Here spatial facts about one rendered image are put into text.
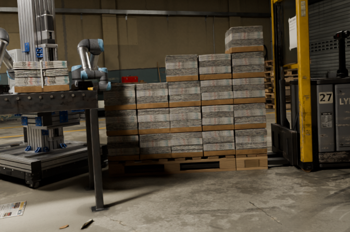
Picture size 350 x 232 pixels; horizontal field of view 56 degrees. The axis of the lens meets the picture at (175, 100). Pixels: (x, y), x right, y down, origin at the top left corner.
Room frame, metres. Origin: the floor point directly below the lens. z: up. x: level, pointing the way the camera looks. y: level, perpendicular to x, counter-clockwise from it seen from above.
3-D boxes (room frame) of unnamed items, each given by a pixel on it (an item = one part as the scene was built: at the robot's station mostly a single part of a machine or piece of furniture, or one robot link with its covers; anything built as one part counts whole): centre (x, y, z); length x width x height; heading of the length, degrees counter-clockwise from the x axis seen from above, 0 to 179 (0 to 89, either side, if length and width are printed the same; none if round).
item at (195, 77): (3.16, -0.07, 0.86); 0.38 x 0.29 x 0.04; 1
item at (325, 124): (3.16, -1.47, 0.40); 0.69 x 0.55 x 0.80; 0
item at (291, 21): (3.16, -1.12, 1.27); 0.57 x 0.01 x 0.65; 0
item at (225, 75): (3.16, -0.37, 0.86); 0.38 x 0.29 x 0.04; 1
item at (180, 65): (3.16, -0.07, 0.95); 0.38 x 0.29 x 0.23; 1
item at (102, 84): (2.83, 0.60, 0.83); 0.11 x 0.08 x 0.09; 109
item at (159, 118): (3.16, 0.06, 0.42); 1.17 x 0.39 x 0.83; 90
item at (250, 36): (3.16, -0.67, 0.65); 0.39 x 0.30 x 1.29; 0
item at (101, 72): (2.82, 0.61, 0.92); 0.11 x 0.08 x 0.11; 113
